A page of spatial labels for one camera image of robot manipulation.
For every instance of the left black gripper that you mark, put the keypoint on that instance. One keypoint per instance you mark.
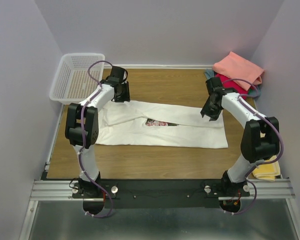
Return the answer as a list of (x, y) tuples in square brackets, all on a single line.
[(126, 97)]

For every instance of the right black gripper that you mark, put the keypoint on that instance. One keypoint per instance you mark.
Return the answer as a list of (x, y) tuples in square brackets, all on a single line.
[(205, 109)]

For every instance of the white floral t shirt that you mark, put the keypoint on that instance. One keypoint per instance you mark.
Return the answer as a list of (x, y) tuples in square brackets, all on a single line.
[(152, 124)]

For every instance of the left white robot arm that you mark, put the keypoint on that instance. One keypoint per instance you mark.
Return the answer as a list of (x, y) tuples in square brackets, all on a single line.
[(82, 127)]

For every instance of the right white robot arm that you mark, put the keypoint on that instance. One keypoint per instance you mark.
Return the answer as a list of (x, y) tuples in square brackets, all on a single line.
[(261, 143)]

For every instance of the folded red t shirt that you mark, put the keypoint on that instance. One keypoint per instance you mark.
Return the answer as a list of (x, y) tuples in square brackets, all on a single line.
[(232, 84)]

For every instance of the folded blue t shirt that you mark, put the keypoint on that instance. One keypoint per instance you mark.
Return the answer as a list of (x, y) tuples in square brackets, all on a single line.
[(210, 73)]

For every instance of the folded green t shirt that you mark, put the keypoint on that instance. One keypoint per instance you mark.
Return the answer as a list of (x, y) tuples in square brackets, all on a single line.
[(254, 92)]

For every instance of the folded pink t shirt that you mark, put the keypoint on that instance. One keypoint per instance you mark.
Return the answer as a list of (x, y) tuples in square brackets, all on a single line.
[(233, 66)]

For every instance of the white plastic basket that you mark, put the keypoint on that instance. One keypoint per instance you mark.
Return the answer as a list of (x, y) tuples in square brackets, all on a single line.
[(71, 83)]

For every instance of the yellow folded towel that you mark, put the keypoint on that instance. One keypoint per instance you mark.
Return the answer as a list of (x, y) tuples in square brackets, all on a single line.
[(267, 172)]

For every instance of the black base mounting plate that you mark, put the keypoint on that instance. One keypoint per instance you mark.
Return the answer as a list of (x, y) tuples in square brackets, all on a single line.
[(158, 193)]

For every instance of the aluminium rail frame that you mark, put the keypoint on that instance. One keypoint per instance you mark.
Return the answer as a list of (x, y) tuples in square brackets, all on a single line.
[(59, 190)]

